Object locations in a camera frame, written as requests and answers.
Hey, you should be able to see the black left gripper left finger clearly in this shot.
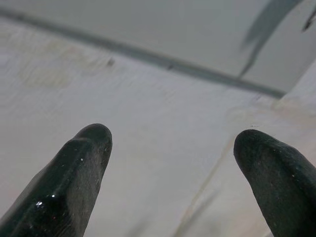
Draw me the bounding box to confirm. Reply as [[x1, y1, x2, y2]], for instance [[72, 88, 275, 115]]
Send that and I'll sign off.
[[0, 123, 113, 237]]

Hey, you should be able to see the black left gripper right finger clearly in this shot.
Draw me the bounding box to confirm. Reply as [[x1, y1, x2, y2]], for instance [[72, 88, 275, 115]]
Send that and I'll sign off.
[[233, 129, 316, 237]]

